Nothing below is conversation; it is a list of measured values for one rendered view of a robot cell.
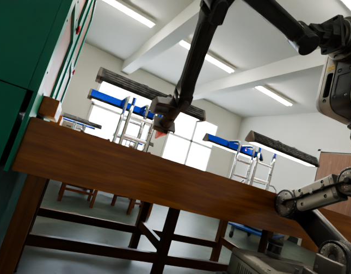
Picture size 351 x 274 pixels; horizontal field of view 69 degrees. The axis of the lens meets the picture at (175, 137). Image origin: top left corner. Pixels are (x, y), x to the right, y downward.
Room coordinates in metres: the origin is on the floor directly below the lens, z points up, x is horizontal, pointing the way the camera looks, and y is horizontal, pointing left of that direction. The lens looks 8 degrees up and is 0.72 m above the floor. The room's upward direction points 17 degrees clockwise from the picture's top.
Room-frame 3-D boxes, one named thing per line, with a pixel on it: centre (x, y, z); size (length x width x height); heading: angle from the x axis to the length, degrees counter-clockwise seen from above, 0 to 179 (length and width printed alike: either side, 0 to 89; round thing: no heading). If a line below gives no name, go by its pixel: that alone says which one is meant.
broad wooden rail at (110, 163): (1.24, -0.34, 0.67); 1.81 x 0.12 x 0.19; 112
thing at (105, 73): (1.32, 0.16, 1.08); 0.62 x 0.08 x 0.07; 112
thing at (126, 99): (1.77, 0.34, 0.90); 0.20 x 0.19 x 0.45; 112
